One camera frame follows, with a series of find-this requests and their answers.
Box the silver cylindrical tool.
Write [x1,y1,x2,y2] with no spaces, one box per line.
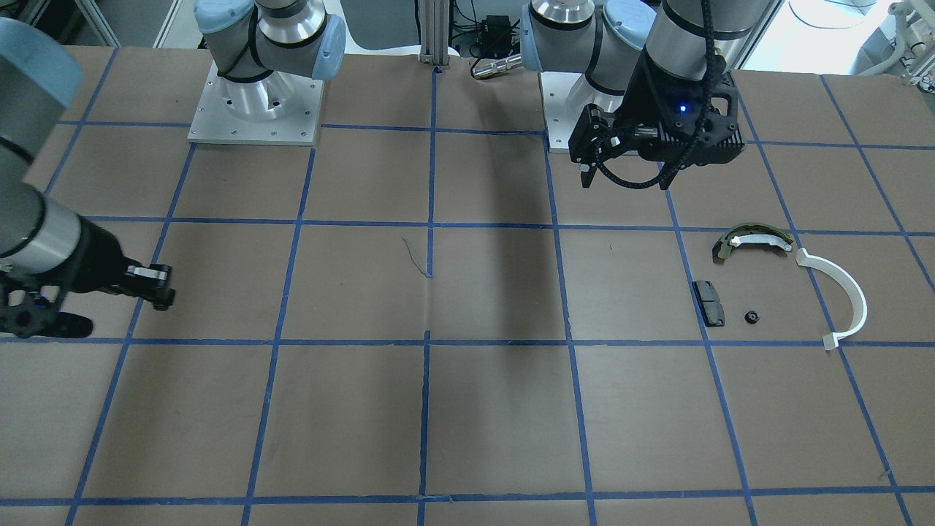
[470,54,523,80]

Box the white curved plastic part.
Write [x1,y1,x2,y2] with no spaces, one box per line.
[795,248,869,351]

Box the black brake pad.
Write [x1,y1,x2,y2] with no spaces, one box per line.
[692,281,725,327]

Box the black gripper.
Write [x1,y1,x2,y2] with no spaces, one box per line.
[568,51,746,191]
[1,219,176,338]

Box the black power adapter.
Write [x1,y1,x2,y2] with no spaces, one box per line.
[478,15,514,59]

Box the aluminium frame post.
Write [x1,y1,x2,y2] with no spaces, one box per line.
[416,0,451,69]

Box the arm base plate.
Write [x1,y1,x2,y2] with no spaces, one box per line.
[540,72,589,153]
[188,64,324,146]

